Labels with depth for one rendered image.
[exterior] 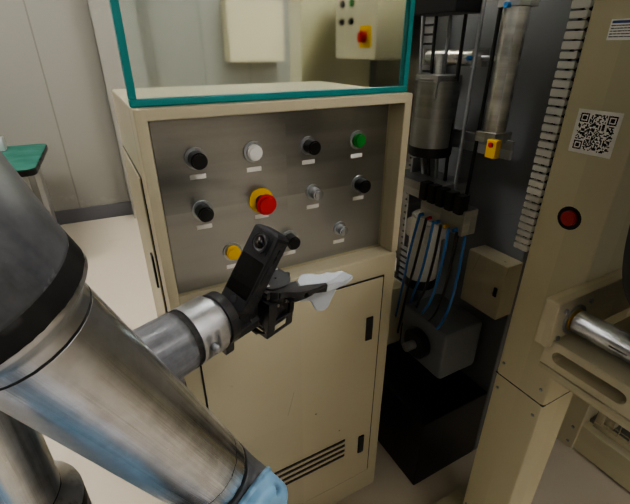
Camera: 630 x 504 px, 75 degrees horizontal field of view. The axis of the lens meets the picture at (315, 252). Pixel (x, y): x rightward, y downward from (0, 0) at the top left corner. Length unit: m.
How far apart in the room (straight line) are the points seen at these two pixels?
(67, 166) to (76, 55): 0.86
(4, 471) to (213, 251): 0.53
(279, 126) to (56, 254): 0.65
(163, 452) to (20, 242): 0.18
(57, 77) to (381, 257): 3.26
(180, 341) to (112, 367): 0.22
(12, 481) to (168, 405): 0.18
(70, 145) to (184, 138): 3.20
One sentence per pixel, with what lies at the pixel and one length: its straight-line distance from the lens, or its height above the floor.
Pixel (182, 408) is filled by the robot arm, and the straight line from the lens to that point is 0.33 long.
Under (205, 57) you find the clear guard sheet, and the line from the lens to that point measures 0.76.
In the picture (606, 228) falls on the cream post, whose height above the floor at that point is 1.06.
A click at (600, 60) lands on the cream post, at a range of 0.89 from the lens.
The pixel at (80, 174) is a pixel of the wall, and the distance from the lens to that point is 4.00.
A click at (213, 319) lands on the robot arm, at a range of 0.50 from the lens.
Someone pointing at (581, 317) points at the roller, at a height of 0.92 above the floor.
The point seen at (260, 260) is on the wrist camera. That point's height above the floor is 1.11.
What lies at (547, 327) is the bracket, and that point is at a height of 0.89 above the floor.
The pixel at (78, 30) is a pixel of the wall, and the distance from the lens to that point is 3.87.
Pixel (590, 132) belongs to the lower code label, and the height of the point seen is 1.22.
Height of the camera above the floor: 1.35
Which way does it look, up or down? 27 degrees down
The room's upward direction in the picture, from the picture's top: straight up
